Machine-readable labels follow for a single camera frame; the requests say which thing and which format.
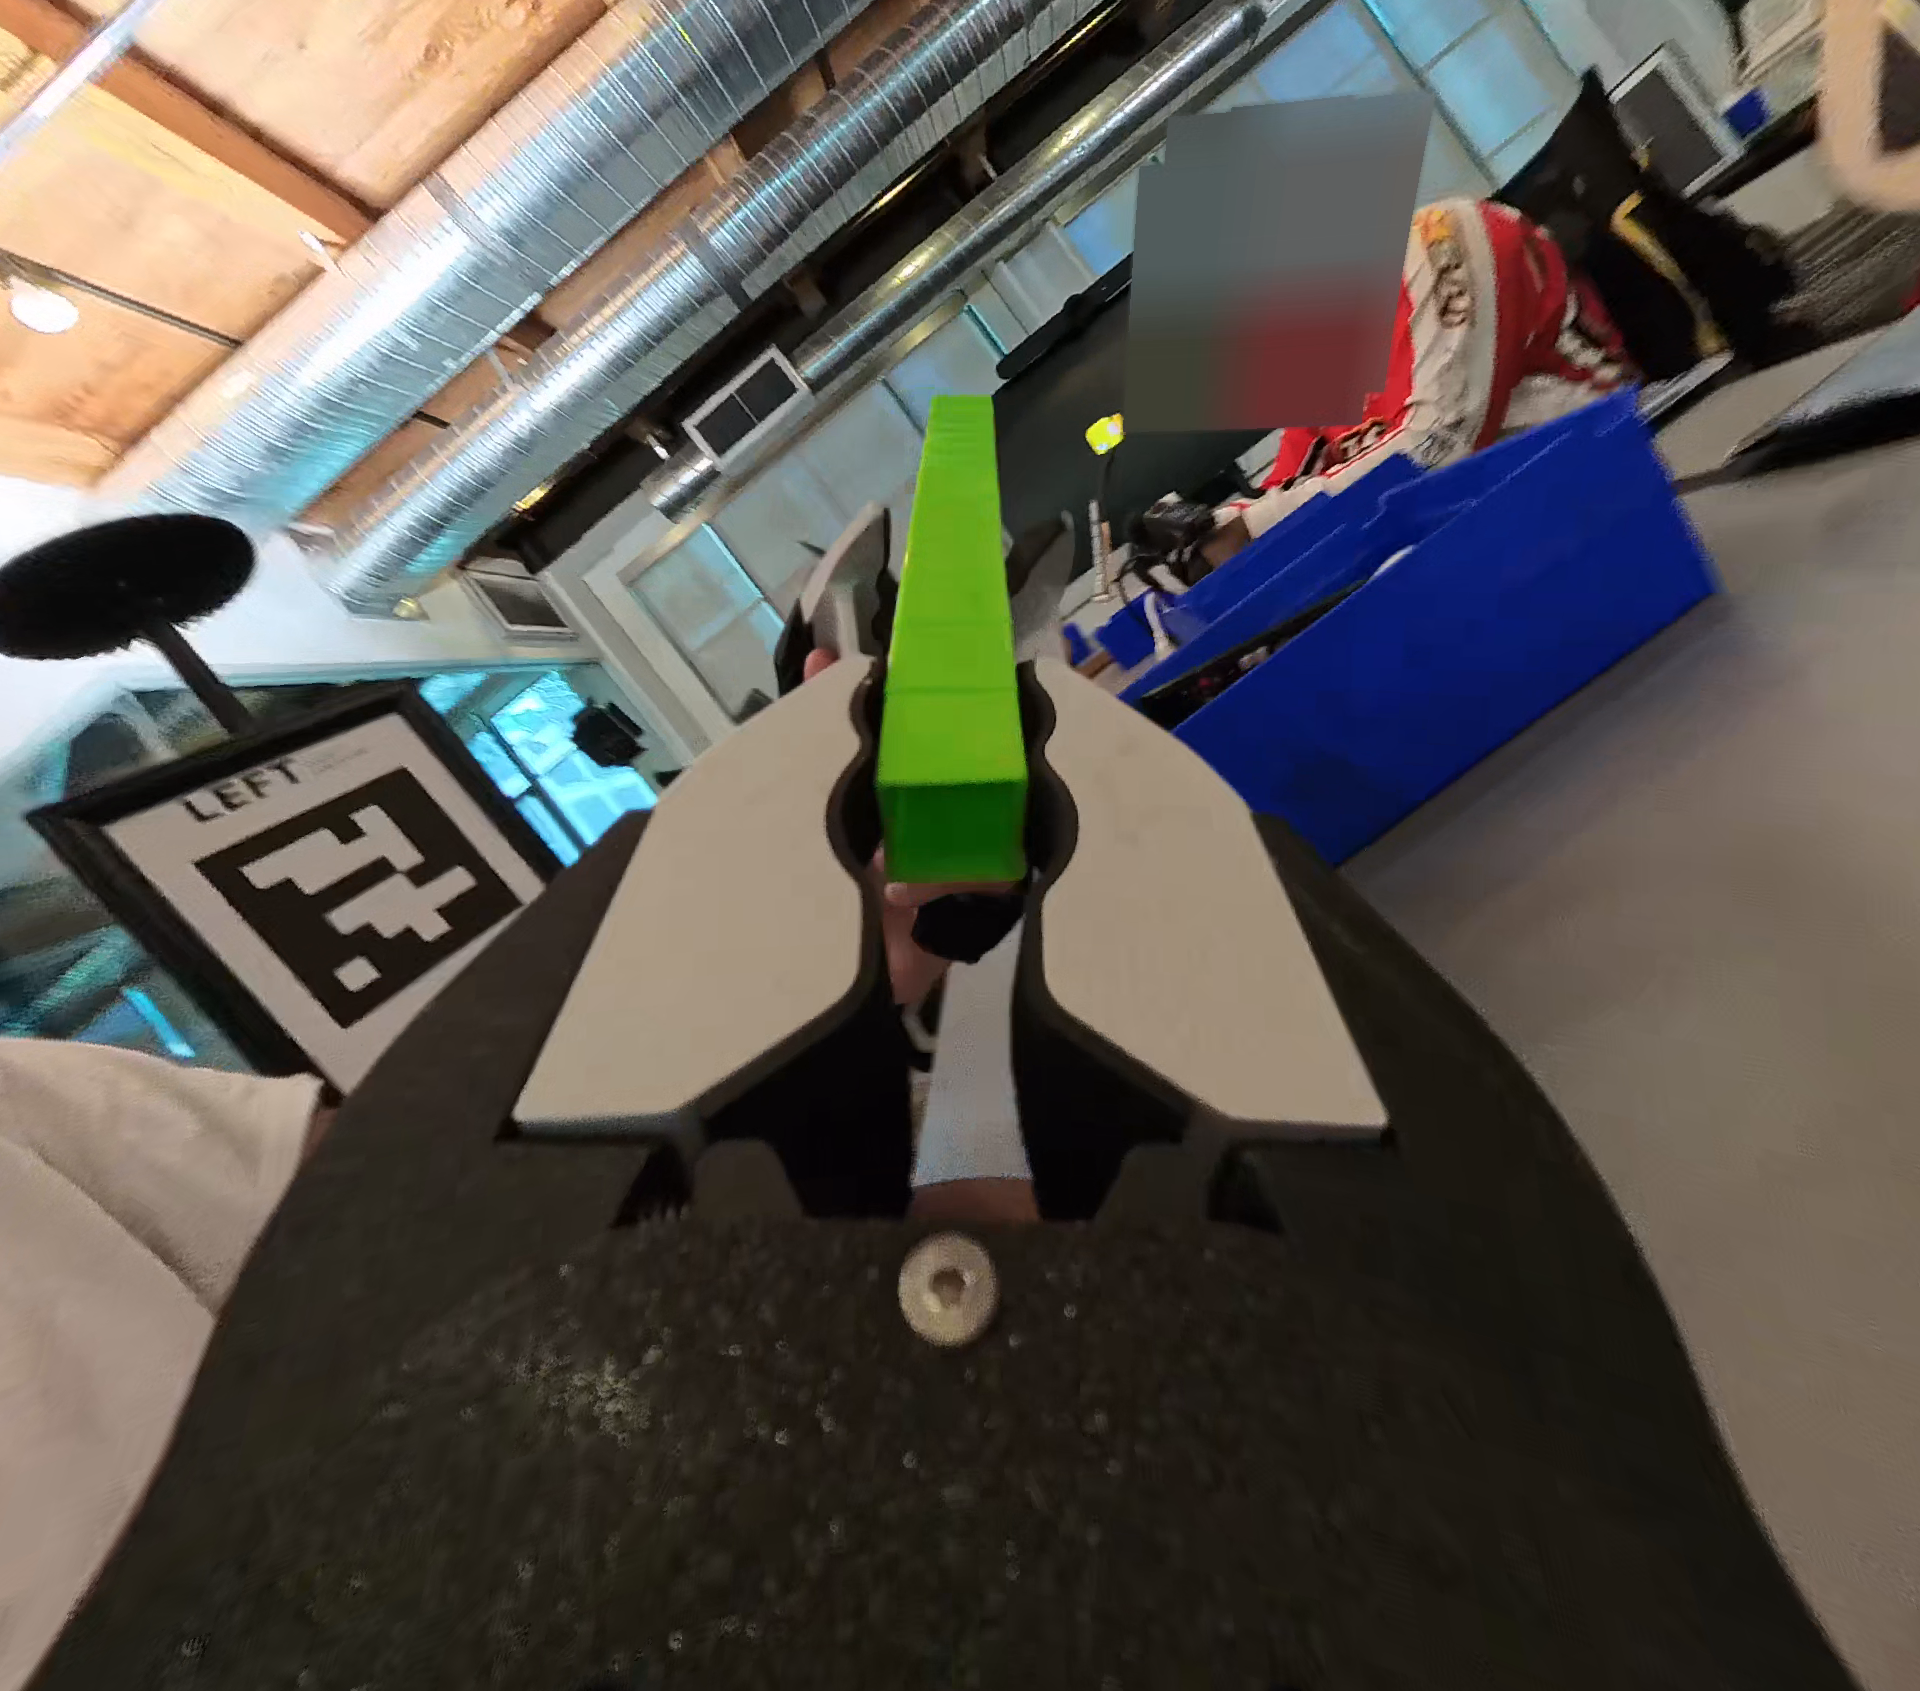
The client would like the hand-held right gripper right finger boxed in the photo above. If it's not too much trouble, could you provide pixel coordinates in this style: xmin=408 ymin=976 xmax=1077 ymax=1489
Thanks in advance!
xmin=1008 ymin=656 xmax=1387 ymax=1143

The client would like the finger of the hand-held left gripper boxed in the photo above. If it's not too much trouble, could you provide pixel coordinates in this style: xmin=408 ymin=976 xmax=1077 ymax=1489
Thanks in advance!
xmin=1005 ymin=515 xmax=1077 ymax=640
xmin=797 ymin=504 xmax=900 ymax=656

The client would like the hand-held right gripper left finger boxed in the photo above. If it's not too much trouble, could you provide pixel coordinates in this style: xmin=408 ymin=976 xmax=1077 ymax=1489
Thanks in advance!
xmin=516 ymin=656 xmax=891 ymax=1143

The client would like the green ribbed bar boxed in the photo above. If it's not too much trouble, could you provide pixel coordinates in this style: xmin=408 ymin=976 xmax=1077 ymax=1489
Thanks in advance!
xmin=878 ymin=387 xmax=1029 ymax=887

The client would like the blue plastic bin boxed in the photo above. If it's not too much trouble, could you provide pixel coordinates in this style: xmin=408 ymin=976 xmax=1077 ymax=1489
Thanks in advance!
xmin=1117 ymin=453 xmax=1430 ymax=656
xmin=1126 ymin=380 xmax=1719 ymax=866

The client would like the black bar speaker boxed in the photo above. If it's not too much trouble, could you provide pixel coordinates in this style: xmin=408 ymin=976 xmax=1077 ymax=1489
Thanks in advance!
xmin=994 ymin=264 xmax=1136 ymax=380

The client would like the framed black-white marker sign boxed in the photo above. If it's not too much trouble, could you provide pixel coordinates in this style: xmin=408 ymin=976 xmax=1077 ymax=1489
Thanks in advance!
xmin=27 ymin=687 xmax=561 ymax=1091

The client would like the black floor lamp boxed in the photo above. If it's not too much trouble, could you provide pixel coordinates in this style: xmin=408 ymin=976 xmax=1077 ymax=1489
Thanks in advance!
xmin=0 ymin=515 xmax=260 ymax=733

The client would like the dark flat mat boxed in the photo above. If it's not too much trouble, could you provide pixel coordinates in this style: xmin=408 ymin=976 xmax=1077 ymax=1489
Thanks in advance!
xmin=1722 ymin=334 xmax=1920 ymax=468

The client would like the black wall screen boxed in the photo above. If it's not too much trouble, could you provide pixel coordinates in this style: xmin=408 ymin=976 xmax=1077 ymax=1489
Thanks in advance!
xmin=1029 ymin=344 xmax=1293 ymax=520

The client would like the silver ceiling duct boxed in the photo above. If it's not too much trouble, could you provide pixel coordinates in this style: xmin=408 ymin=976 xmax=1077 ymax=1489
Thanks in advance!
xmin=651 ymin=0 xmax=1572 ymax=515
xmin=146 ymin=0 xmax=1056 ymax=520
xmin=330 ymin=0 xmax=1351 ymax=612

